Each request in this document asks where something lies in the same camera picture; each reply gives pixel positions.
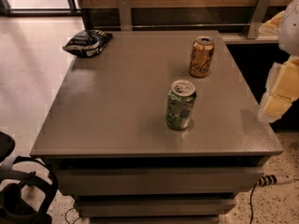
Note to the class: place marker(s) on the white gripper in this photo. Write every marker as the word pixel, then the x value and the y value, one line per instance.
pixel 290 28

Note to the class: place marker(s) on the green soda can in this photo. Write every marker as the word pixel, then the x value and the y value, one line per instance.
pixel 180 102

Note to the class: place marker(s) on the orange soda can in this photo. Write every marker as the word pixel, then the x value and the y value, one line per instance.
pixel 201 57

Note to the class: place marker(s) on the blue chip bag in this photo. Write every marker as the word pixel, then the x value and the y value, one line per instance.
pixel 87 43

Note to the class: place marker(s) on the white power strip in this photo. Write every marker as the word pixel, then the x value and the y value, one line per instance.
pixel 268 180

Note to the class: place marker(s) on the grey drawer cabinet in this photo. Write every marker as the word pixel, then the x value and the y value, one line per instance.
pixel 106 139

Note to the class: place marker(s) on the black chair base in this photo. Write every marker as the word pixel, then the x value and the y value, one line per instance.
pixel 13 209

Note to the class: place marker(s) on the right metal wall bracket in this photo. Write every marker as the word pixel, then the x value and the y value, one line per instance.
pixel 255 21

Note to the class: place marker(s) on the metal wall bracket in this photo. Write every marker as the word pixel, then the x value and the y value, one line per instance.
pixel 255 21
pixel 125 15

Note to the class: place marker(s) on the left metal wall bracket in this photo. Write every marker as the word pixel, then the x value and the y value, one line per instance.
pixel 125 15

